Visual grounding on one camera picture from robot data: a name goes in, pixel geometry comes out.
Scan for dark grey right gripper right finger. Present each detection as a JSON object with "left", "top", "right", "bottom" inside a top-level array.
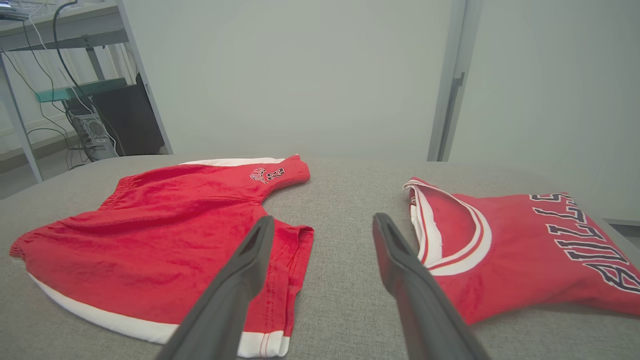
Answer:
[{"left": 372, "top": 212, "right": 492, "bottom": 360}]

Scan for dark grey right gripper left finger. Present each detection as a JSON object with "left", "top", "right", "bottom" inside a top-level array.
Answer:
[{"left": 155, "top": 215, "right": 276, "bottom": 360}]

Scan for red white basketball shorts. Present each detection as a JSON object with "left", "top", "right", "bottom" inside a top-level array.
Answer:
[{"left": 9, "top": 154, "right": 315, "bottom": 359}]

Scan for red white basketball jersey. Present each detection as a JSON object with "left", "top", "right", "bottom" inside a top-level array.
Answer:
[{"left": 403, "top": 176, "right": 640, "bottom": 326}]

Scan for black computer tower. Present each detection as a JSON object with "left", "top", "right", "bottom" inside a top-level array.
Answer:
[{"left": 64, "top": 74, "right": 167, "bottom": 162}]

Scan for wide white partition panel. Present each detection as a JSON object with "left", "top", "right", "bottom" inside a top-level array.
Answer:
[{"left": 122, "top": 0, "right": 453, "bottom": 162}]

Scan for green glass shelf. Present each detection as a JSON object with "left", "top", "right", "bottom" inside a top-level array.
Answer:
[{"left": 35, "top": 77, "right": 128, "bottom": 103}]

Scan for narrow white partition panel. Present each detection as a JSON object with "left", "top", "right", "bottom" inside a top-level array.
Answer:
[{"left": 447, "top": 0, "right": 640, "bottom": 221}]

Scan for silver keyboard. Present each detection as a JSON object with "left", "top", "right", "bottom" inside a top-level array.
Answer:
[{"left": 0, "top": 0, "right": 51, "bottom": 21}]

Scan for grey metal desk frame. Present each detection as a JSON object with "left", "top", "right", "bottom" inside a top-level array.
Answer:
[{"left": 0, "top": 0, "right": 131, "bottom": 183}]

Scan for black desk cable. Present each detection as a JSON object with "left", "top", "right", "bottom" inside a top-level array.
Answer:
[{"left": 52, "top": 0, "right": 101, "bottom": 118}]

